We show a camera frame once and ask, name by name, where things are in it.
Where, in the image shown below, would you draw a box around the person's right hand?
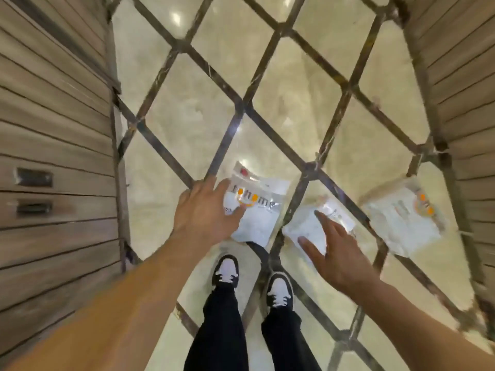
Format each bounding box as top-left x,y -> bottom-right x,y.
298,210 -> 382,295

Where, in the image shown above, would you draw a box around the person's left hand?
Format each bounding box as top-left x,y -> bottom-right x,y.
172,175 -> 248,249

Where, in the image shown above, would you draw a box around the person's right forearm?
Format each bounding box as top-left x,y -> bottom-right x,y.
356,278 -> 495,371

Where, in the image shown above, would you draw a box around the person's left forearm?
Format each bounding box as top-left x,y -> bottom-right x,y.
0,230 -> 223,371

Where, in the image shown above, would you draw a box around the clear plastic packet white contents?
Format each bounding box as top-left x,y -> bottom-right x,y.
360,181 -> 448,258
282,195 -> 357,265
224,161 -> 291,248

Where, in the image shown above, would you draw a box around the person's right black-white shoe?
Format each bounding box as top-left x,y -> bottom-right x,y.
266,271 -> 295,311

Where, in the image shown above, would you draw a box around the person's black-white shoe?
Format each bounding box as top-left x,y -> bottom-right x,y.
266,271 -> 295,311
211,254 -> 240,291

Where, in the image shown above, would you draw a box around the person's left black-white shoe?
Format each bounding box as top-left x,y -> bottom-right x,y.
211,254 -> 240,291

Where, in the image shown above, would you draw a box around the black trousers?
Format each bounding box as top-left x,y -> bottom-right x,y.
183,284 -> 322,371

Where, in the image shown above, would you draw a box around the dark recessed cabinet handle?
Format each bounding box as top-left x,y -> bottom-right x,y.
14,167 -> 54,189
16,200 -> 54,218

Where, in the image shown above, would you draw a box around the wooden slatted cabinet with handles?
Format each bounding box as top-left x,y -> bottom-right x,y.
0,0 -> 130,369

